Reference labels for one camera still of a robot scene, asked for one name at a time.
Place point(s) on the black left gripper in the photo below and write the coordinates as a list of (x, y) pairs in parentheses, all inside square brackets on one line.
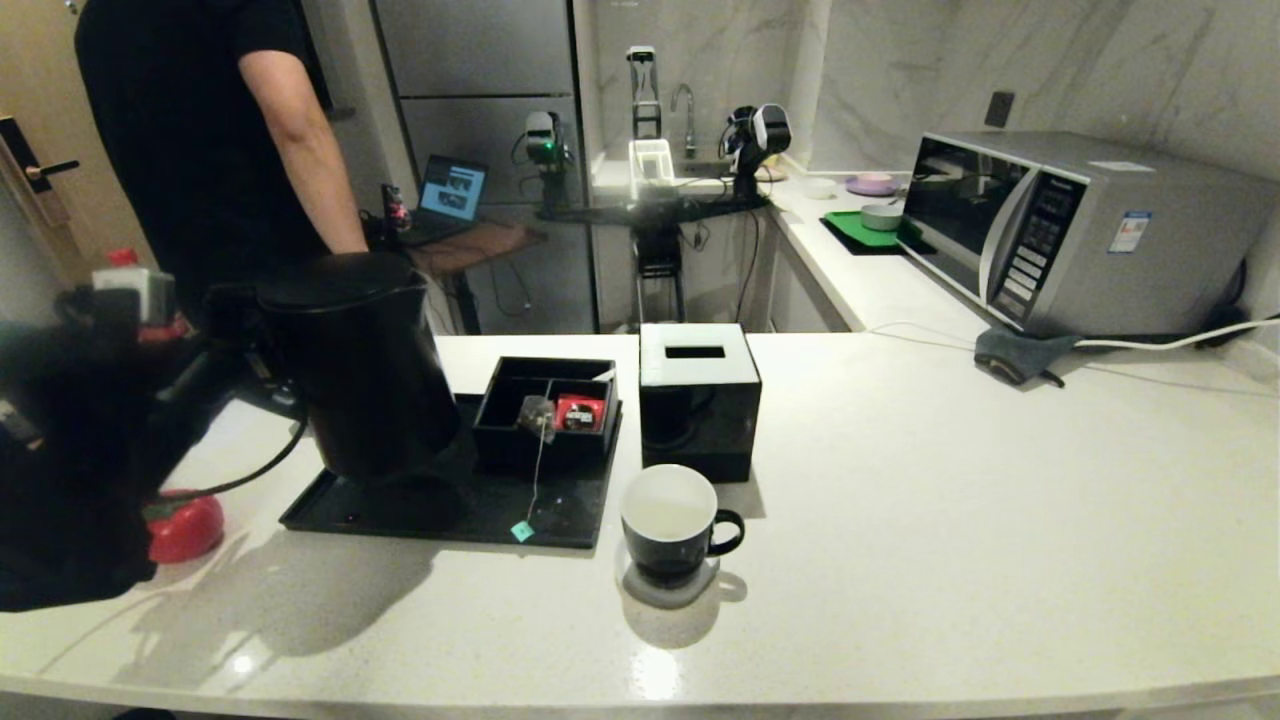
[(190, 365)]

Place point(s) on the black electric kettle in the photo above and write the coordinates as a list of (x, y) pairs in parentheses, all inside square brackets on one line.
[(365, 370)]

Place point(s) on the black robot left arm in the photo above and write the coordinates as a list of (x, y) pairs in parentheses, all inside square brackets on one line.
[(70, 480)]

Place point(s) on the grey tea bag teal tag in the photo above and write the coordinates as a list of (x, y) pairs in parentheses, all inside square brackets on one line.
[(538, 412)]

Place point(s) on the clear bottle red cap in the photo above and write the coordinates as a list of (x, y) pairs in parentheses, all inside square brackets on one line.
[(124, 258)]

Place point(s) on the red toy tomato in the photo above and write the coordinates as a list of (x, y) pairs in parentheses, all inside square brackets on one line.
[(190, 530)]

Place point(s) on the person in black shirt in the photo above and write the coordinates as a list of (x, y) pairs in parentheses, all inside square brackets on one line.
[(190, 130)]

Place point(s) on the brown wooden stool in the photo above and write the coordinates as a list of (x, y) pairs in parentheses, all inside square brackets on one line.
[(480, 245)]

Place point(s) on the open laptop blue screen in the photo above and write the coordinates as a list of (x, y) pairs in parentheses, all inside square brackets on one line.
[(455, 190)]

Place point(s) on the black compartment organizer box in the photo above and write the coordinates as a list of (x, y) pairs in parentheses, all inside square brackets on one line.
[(510, 445)]

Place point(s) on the black rectangular serving tray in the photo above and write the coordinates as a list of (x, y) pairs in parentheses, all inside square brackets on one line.
[(520, 520)]

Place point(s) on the red sachet packet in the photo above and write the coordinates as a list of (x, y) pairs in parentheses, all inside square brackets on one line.
[(580, 410)]

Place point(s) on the grey steel refrigerator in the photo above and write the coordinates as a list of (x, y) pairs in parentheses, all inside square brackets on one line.
[(480, 60)]

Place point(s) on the black teleoperation platform stand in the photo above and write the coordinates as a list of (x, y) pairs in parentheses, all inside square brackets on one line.
[(660, 253)]

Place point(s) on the white dish rack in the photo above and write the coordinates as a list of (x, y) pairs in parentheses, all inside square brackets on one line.
[(650, 168)]

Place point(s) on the black tissue box white lid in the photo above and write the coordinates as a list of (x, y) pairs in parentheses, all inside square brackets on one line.
[(700, 430)]

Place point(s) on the black mug white inside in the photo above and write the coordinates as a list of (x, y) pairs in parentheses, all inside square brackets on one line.
[(668, 555)]

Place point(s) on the tall black metal stand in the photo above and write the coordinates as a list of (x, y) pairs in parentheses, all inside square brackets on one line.
[(645, 88)]

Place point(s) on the chrome kitchen faucet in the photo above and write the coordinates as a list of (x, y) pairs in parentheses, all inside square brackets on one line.
[(688, 120)]

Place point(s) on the white round coaster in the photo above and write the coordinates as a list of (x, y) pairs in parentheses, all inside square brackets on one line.
[(692, 597)]

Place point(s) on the small white bowl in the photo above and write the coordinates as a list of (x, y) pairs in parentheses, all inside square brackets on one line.
[(818, 188)]

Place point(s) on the green tray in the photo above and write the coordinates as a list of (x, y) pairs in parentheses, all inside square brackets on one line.
[(850, 230)]

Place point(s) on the purple plate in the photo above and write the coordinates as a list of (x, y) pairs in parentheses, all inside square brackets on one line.
[(872, 185)]

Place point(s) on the grey bowl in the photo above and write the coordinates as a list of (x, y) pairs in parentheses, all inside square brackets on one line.
[(880, 218)]

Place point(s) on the dark grey folded cloth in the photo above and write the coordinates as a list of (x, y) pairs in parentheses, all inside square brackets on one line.
[(1015, 352)]

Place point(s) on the silver microwave oven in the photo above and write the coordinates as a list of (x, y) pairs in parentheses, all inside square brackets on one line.
[(1150, 255)]

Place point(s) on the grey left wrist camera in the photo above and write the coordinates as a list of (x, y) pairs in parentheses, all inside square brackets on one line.
[(135, 295)]

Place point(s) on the black wall outlet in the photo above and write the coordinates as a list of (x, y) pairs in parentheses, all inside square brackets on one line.
[(997, 110)]

